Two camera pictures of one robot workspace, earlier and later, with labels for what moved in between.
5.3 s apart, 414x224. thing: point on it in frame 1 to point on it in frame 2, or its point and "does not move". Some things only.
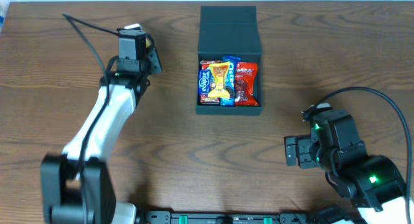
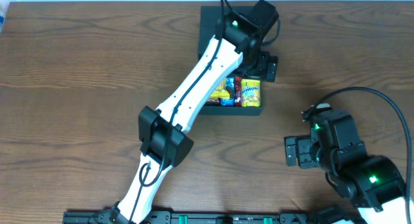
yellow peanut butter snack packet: x=219 y=71 does not move
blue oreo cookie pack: x=230 y=80 does not move
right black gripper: x=292 y=151 does not move
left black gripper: x=154 y=59 to x=267 y=66
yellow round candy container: x=147 y=42 to x=251 y=92
